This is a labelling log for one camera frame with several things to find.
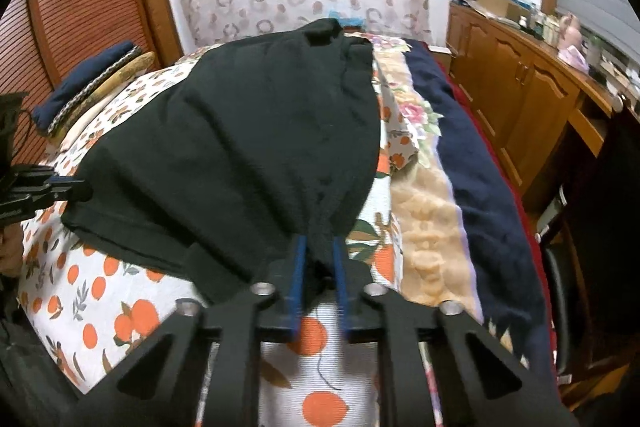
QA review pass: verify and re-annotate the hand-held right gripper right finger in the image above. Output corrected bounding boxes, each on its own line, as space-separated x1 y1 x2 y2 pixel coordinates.
332 234 577 427

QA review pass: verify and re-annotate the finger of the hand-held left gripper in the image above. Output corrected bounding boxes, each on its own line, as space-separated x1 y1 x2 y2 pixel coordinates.
10 192 71 222
17 166 94 198

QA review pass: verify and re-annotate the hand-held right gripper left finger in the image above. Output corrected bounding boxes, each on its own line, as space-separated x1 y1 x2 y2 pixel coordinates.
75 234 309 427

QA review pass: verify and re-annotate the black printed t-shirt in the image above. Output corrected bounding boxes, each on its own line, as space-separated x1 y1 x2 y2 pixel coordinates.
60 18 382 304

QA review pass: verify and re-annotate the person's left hand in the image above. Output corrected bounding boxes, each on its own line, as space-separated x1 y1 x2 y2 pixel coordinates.
0 224 26 277

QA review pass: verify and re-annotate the navy cushion with patterned trim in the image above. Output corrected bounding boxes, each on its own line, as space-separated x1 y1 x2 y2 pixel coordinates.
32 41 139 134

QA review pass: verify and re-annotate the gold patterned cloth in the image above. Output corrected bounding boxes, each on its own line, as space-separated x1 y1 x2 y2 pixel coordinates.
52 52 157 142

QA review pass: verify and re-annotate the navy bed blanket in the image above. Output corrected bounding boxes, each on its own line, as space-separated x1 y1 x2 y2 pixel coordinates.
405 39 557 374

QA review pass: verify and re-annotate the long wooden cabinet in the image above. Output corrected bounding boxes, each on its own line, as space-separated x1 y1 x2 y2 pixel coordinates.
445 0 622 208

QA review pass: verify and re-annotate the black chair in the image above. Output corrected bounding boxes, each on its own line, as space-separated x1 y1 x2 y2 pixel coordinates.
537 107 640 408

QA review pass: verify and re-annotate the cardboard box with blue contents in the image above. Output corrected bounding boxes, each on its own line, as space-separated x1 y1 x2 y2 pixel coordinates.
330 9 364 28

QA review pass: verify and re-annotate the open cardboard box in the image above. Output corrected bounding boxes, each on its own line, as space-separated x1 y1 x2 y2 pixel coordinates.
475 0 527 24

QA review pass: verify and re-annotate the pink tissue box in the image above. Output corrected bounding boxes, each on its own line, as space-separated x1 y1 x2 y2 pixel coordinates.
557 47 592 71

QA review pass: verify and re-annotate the group of small bottles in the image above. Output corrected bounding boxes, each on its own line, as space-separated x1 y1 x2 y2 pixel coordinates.
520 9 561 46

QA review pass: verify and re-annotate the pink kettle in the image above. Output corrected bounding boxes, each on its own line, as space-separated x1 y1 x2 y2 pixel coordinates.
560 13 584 51

